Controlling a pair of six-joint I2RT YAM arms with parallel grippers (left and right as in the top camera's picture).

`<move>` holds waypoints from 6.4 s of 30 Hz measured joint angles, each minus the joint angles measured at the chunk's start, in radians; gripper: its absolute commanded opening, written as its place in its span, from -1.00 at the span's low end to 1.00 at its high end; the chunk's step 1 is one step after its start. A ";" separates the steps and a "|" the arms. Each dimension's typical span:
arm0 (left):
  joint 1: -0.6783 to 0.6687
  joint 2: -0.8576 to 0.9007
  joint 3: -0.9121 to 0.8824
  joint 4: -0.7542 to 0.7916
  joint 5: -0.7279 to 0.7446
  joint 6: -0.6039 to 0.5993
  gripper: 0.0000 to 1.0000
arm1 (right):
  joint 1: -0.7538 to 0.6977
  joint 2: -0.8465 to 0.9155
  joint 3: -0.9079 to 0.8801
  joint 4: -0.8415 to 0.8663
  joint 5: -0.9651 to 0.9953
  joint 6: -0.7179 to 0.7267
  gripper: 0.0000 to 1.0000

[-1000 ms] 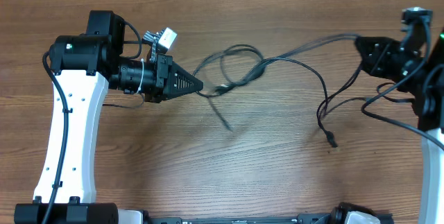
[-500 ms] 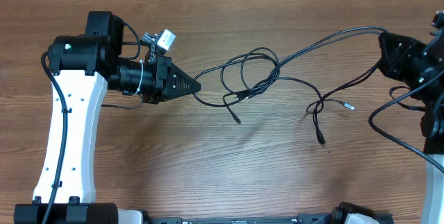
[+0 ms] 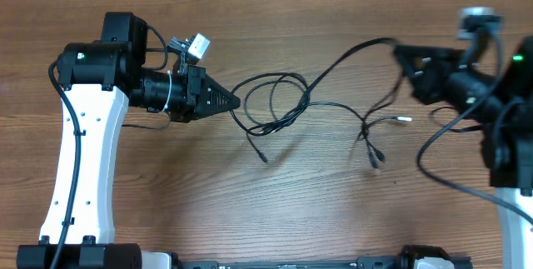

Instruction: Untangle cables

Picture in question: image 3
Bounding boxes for black USB cable bundle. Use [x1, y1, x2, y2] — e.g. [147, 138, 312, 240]
[228, 37, 413, 171]

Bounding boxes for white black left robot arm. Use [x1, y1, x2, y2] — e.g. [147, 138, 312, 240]
[16, 12, 240, 268]

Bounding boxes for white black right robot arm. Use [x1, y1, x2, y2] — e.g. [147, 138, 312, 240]
[393, 7, 532, 268]

